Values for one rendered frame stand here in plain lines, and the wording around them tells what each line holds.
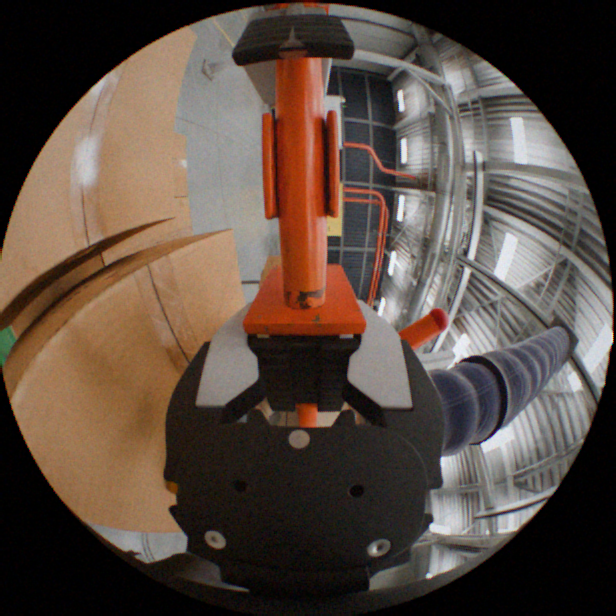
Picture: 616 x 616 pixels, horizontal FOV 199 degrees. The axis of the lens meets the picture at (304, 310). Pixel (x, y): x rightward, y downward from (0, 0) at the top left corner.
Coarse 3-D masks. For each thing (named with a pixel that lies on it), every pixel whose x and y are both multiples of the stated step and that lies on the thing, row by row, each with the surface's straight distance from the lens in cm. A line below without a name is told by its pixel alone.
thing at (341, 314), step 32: (256, 320) 8; (288, 320) 8; (320, 320) 8; (352, 320) 8; (256, 352) 8; (288, 352) 9; (320, 352) 8; (352, 352) 8; (288, 384) 10; (320, 384) 10
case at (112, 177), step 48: (144, 48) 52; (192, 48) 68; (96, 96) 38; (144, 96) 44; (48, 144) 32; (96, 144) 33; (144, 144) 38; (48, 192) 29; (96, 192) 30; (144, 192) 35; (48, 240) 27; (96, 240) 29; (0, 288) 26
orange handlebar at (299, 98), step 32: (288, 64) 11; (320, 64) 12; (288, 96) 9; (320, 96) 10; (288, 128) 8; (320, 128) 8; (288, 160) 8; (320, 160) 8; (288, 192) 7; (320, 192) 8; (288, 224) 8; (320, 224) 8; (288, 256) 8; (320, 256) 8; (288, 288) 8; (320, 288) 9
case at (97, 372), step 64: (128, 256) 47; (192, 256) 22; (64, 320) 14; (128, 320) 15; (192, 320) 21; (64, 384) 14; (128, 384) 16; (64, 448) 15; (128, 448) 17; (128, 512) 20
